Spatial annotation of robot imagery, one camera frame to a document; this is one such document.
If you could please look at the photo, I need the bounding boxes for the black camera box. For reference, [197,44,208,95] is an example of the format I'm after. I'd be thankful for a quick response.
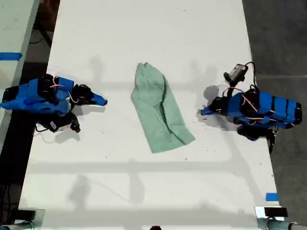
[223,63,249,84]

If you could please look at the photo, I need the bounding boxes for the black camera cable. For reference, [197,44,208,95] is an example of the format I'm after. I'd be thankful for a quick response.
[35,121,52,133]
[244,61,259,92]

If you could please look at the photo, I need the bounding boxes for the white side table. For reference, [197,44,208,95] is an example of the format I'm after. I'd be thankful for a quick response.
[0,0,41,154]

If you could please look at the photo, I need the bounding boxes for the black floor cables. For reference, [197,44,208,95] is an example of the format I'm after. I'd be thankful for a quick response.
[0,183,20,218]

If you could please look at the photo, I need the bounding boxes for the pale green T-shirt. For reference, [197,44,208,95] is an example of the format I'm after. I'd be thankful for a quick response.
[130,62,196,154]

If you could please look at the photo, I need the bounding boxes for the long blue tape strip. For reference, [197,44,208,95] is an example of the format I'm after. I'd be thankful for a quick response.
[0,52,24,61]

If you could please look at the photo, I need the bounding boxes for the short black camera stalk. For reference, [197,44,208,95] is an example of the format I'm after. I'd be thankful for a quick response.
[226,80,238,97]

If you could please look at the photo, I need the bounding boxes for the small black box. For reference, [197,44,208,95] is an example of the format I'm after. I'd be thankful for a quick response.
[263,207,289,218]
[17,209,36,220]

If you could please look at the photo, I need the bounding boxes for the short blue tape strip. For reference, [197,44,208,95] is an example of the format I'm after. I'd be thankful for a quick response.
[265,192,280,202]

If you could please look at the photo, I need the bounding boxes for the silver metal clamp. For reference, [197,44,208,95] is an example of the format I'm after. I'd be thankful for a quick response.
[0,220,35,230]
[257,217,307,230]

